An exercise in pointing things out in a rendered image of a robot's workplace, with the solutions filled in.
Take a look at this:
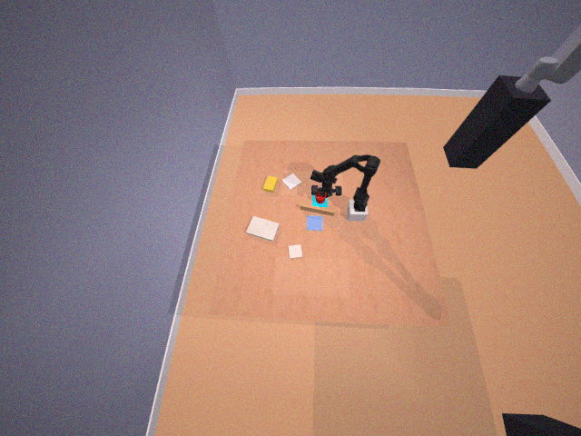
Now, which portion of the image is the yellow block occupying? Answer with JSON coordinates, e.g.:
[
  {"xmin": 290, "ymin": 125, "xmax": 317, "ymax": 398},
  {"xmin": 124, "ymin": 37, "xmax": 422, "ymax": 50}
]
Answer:
[{"xmin": 263, "ymin": 176, "xmax": 278, "ymax": 193}]

